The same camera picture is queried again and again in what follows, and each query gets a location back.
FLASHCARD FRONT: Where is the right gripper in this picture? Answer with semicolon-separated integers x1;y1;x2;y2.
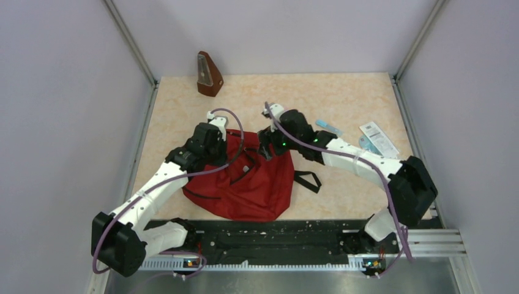
259;122;302;160

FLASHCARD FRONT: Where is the red backpack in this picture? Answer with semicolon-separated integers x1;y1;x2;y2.
182;129;323;222

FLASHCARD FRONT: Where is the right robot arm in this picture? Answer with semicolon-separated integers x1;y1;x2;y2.
258;104;438;252

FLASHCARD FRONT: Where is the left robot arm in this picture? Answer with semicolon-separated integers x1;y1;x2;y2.
91;117;227;277

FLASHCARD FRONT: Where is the blue correction tape pack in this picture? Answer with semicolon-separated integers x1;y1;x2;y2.
359;135;382;156

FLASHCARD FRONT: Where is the blue highlighter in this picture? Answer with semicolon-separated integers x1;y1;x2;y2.
315;119;343;137

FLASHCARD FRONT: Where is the brown wooden metronome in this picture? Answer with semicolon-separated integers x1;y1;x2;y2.
196;51;224;97

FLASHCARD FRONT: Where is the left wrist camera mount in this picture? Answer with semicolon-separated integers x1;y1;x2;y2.
206;111;228;141

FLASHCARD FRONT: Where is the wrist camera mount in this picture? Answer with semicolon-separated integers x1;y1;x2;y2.
206;111;228;141
262;103;285;121

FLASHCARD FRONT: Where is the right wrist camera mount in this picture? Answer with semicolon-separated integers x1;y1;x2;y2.
262;103;285;121

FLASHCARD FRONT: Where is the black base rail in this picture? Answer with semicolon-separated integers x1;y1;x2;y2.
155;217;400;269

